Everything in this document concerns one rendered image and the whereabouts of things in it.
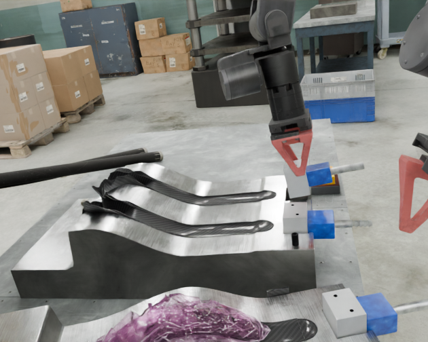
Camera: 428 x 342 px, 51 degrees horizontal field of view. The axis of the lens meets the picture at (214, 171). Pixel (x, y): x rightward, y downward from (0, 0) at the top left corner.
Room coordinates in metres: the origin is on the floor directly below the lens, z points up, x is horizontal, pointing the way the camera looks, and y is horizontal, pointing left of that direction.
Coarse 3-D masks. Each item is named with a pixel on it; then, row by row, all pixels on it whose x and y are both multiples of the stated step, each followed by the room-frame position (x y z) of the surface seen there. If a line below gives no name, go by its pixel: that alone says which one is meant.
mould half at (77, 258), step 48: (144, 192) 0.74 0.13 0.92; (192, 192) 0.78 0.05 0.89; (240, 192) 0.76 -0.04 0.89; (48, 240) 0.73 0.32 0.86; (96, 240) 0.61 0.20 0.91; (144, 240) 0.60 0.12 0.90; (192, 240) 0.62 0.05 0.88; (240, 240) 0.59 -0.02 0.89; (288, 240) 0.57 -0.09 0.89; (48, 288) 0.64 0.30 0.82; (96, 288) 0.62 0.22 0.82; (144, 288) 0.60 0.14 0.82; (240, 288) 0.56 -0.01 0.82
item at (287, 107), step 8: (272, 88) 0.73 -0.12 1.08; (280, 88) 0.71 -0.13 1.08; (296, 88) 0.72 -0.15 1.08; (272, 96) 0.72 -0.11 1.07; (280, 96) 0.71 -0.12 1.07; (288, 96) 0.71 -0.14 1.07; (296, 96) 0.71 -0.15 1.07; (272, 104) 0.72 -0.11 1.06; (280, 104) 0.71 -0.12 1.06; (288, 104) 0.71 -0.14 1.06; (296, 104) 0.71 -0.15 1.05; (272, 112) 0.73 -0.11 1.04; (280, 112) 0.71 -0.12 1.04; (288, 112) 0.71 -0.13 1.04; (296, 112) 0.71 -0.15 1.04; (304, 112) 0.72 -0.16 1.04; (272, 120) 0.73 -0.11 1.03; (280, 120) 0.71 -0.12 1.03; (288, 120) 0.69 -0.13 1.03; (296, 120) 0.68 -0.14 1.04; (304, 120) 0.68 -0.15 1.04; (272, 128) 0.69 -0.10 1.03; (280, 128) 0.68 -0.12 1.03
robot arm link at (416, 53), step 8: (424, 8) 0.38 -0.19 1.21; (416, 16) 0.39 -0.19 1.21; (424, 16) 0.37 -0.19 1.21; (416, 24) 0.38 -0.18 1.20; (424, 24) 0.37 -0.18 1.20; (408, 32) 0.39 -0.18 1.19; (416, 32) 0.37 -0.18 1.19; (424, 32) 0.36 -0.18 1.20; (408, 40) 0.38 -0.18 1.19; (416, 40) 0.37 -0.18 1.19; (424, 40) 0.36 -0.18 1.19; (400, 48) 0.39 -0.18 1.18; (408, 48) 0.38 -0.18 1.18; (416, 48) 0.36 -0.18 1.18; (424, 48) 0.35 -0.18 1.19; (400, 56) 0.38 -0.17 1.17; (408, 56) 0.37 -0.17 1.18; (416, 56) 0.36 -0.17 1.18; (424, 56) 0.34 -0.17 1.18; (400, 64) 0.38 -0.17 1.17; (408, 64) 0.36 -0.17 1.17; (416, 64) 0.35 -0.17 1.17; (424, 64) 0.35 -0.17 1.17; (416, 72) 0.36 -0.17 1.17; (424, 72) 0.35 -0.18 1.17
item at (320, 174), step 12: (288, 168) 0.70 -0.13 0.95; (312, 168) 0.70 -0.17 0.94; (324, 168) 0.69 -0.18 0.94; (336, 168) 0.70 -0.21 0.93; (348, 168) 0.69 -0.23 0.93; (360, 168) 0.68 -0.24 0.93; (288, 180) 0.69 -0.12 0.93; (300, 180) 0.69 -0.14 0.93; (312, 180) 0.69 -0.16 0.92; (324, 180) 0.68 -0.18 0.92; (300, 192) 0.69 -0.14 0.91
